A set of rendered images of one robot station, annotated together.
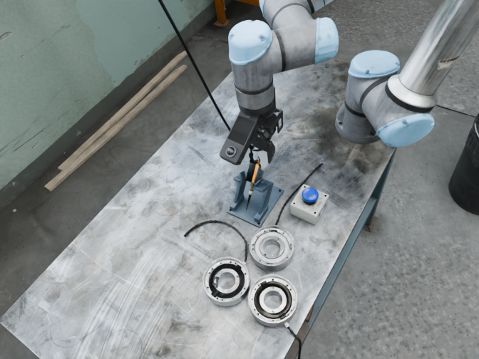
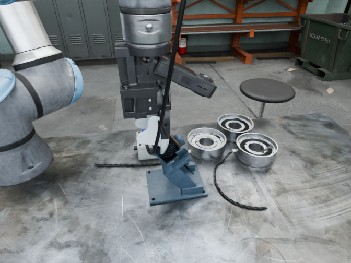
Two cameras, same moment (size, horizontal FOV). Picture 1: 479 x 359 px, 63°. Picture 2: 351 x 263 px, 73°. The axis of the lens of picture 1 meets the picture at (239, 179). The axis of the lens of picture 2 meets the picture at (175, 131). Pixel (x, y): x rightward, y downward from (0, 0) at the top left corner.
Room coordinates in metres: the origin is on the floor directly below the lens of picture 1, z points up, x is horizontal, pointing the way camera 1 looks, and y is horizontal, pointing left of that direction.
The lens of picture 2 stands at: (0.86, 0.22, 1.21)
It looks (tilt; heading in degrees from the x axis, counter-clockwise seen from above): 34 degrees down; 220
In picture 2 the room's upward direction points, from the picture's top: straight up
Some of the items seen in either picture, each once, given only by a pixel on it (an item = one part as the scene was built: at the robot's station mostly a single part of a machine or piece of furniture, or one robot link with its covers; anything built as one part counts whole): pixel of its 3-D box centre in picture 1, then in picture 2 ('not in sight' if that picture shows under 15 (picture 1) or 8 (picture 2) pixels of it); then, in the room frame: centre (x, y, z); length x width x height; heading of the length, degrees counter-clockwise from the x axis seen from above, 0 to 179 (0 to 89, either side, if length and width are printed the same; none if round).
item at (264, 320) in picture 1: (273, 300); (234, 128); (0.28, -0.03, 0.82); 0.10 x 0.10 x 0.04
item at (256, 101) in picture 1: (253, 90); (147, 28); (0.59, -0.06, 1.14); 0.08 x 0.08 x 0.05
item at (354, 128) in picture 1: (363, 112); (13, 148); (0.76, -0.38, 0.85); 0.15 x 0.15 x 0.10
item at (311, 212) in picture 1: (310, 202); (148, 143); (0.51, -0.17, 0.82); 0.08 x 0.07 x 0.05; 139
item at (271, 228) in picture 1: (271, 248); (206, 144); (0.41, -0.05, 0.82); 0.10 x 0.10 x 0.04
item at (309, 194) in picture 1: (309, 198); not in sight; (0.51, -0.16, 0.85); 0.04 x 0.04 x 0.05
